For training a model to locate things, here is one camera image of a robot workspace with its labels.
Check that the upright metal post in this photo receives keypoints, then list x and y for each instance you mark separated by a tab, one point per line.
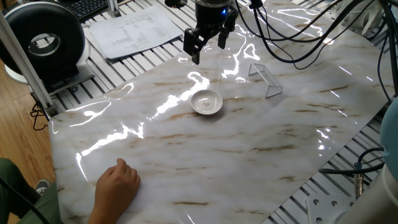
113	7

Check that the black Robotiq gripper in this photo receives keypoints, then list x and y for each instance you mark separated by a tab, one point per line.
211	14

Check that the black computer keyboard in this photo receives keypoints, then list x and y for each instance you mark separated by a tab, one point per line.
87	7

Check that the black round knob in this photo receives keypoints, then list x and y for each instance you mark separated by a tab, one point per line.
175	3

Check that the green trouser leg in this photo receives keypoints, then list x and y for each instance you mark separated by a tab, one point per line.
46	205

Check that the clear acrylic goal frame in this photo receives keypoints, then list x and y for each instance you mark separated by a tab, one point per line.
266	77

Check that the grey sneaker shoe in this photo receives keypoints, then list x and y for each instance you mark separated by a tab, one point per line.
42	186

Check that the small white bowl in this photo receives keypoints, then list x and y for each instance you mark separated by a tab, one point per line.
206	102

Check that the printed white paper sheets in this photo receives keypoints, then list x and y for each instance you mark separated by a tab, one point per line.
133	31

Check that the glossy marble pattern mat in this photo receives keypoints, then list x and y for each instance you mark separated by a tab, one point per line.
217	161

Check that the bare person forearm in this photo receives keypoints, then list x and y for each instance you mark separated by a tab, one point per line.
104	217

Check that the metal mounting plate with holes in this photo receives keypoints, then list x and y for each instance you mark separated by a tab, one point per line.
326	208

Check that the bare person hand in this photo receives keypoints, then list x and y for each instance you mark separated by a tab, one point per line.
115	186

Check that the slanted aluminium profile beam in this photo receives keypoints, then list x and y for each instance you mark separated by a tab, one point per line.
25	65

